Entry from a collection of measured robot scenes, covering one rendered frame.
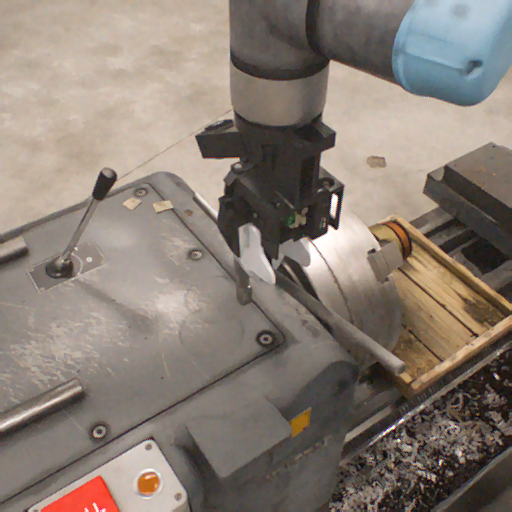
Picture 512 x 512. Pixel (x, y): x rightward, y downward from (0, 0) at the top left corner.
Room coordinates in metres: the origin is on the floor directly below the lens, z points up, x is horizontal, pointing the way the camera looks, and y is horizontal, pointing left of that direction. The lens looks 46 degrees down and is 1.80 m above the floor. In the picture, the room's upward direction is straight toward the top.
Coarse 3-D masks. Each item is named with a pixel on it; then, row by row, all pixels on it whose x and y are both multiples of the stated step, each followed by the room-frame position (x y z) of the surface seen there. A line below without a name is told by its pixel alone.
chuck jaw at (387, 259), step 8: (384, 240) 0.68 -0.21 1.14; (384, 248) 0.61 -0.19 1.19; (392, 248) 0.61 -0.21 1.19; (368, 256) 0.58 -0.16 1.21; (376, 256) 0.58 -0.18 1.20; (384, 256) 0.60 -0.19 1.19; (392, 256) 0.60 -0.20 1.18; (400, 256) 0.60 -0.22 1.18; (376, 264) 0.57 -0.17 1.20; (384, 264) 0.57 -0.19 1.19; (392, 264) 0.59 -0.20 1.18; (400, 264) 0.59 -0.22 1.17; (376, 272) 0.56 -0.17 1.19; (384, 272) 0.57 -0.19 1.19; (384, 280) 0.56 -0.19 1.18
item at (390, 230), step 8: (376, 224) 0.74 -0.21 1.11; (384, 224) 0.74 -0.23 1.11; (392, 224) 0.74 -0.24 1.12; (400, 224) 0.74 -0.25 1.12; (376, 232) 0.71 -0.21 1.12; (384, 232) 0.71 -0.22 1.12; (392, 232) 0.72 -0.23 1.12; (400, 232) 0.72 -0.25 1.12; (392, 240) 0.70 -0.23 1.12; (400, 240) 0.71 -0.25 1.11; (408, 240) 0.71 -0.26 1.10; (400, 248) 0.69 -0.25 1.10; (408, 248) 0.71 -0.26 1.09; (408, 256) 0.71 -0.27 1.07
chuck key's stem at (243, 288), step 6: (234, 258) 0.45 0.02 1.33; (234, 264) 0.45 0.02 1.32; (234, 270) 0.45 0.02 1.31; (240, 270) 0.44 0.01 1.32; (240, 276) 0.45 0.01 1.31; (246, 276) 0.45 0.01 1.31; (240, 282) 0.45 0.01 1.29; (246, 282) 0.45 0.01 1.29; (240, 288) 0.45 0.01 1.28; (246, 288) 0.45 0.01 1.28; (240, 294) 0.45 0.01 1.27; (246, 294) 0.45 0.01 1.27; (240, 300) 0.45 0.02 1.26; (246, 300) 0.45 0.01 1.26
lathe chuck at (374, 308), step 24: (336, 240) 0.59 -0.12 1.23; (360, 240) 0.59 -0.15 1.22; (336, 264) 0.55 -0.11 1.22; (360, 264) 0.56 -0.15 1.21; (360, 288) 0.53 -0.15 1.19; (384, 288) 0.54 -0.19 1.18; (360, 312) 0.51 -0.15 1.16; (384, 312) 0.52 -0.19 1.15; (384, 336) 0.51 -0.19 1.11; (360, 360) 0.48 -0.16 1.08
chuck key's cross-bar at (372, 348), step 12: (204, 204) 0.52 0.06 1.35; (216, 216) 0.50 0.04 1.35; (276, 276) 0.40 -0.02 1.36; (288, 288) 0.38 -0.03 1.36; (300, 288) 0.38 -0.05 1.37; (300, 300) 0.36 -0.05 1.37; (312, 300) 0.35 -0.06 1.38; (312, 312) 0.35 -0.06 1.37; (324, 312) 0.34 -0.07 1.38; (336, 324) 0.32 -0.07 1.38; (348, 324) 0.32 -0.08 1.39; (348, 336) 0.31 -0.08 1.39; (360, 336) 0.30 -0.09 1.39; (372, 348) 0.29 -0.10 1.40; (384, 348) 0.28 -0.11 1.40; (384, 360) 0.27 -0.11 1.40; (396, 360) 0.27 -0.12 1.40; (396, 372) 0.26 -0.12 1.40
